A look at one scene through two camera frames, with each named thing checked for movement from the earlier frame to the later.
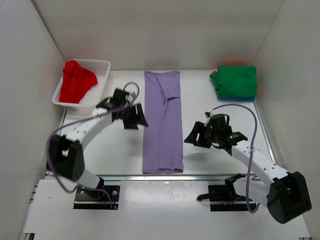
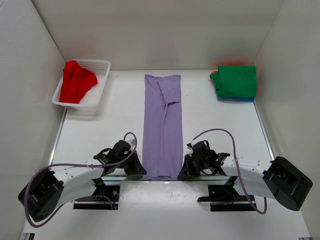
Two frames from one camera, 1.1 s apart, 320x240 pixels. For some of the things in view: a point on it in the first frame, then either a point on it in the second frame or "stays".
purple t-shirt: (162, 135) stays
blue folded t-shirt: (249, 98) stays
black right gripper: (199, 128) → (187, 170)
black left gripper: (137, 118) → (136, 167)
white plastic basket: (88, 101) stays
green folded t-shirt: (236, 81) stays
